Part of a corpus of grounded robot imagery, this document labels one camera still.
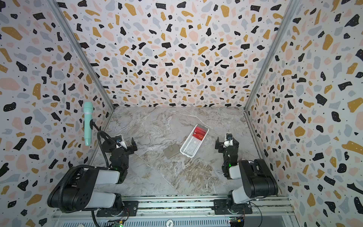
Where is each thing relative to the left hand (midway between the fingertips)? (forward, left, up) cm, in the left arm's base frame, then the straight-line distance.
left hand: (127, 139), depth 88 cm
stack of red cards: (+10, -46, -8) cm, 48 cm away
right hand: (+1, -64, -1) cm, 64 cm away
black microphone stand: (0, +13, +17) cm, 21 cm away
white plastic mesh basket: (+6, -42, -12) cm, 44 cm away
